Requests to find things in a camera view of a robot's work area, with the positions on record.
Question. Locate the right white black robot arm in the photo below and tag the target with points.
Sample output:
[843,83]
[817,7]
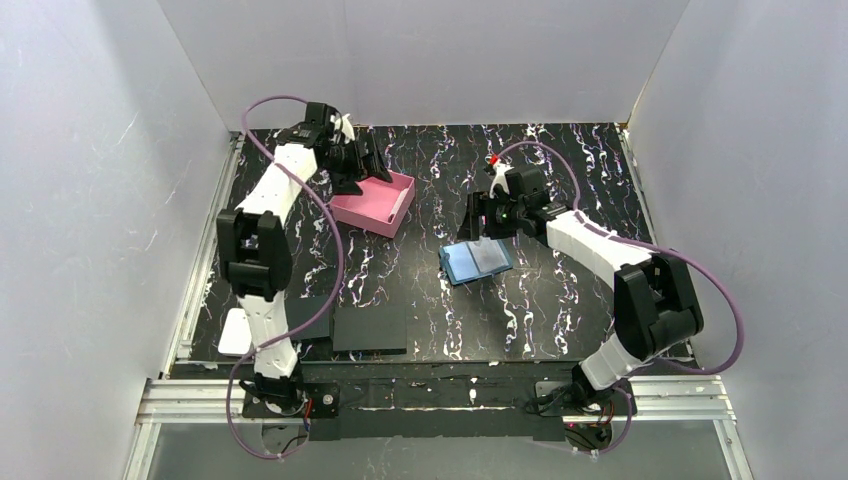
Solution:
[654,302]

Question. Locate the pink plastic tray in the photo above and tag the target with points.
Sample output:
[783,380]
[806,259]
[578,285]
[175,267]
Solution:
[370,210]

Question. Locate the large black flat plate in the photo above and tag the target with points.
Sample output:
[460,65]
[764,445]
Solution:
[377,329]

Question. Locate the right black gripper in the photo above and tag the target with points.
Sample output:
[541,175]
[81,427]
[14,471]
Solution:
[482,213]

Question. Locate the aluminium front rail frame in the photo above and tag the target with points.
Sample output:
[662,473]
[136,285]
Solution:
[461,427]

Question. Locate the white rectangular device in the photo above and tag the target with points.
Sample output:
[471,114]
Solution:
[236,338]

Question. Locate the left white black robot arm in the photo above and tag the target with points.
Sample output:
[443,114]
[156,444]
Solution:
[253,250]

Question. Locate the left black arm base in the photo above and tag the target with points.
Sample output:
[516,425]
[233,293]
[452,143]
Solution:
[310,400]

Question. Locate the blue leather card holder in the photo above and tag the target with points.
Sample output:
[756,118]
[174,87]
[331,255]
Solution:
[468,261]

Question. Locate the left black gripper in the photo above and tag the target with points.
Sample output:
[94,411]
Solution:
[361,163]

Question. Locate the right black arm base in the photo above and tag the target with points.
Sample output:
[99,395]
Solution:
[556,399]

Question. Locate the aluminium left side rail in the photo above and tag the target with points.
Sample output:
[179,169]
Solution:
[181,341]

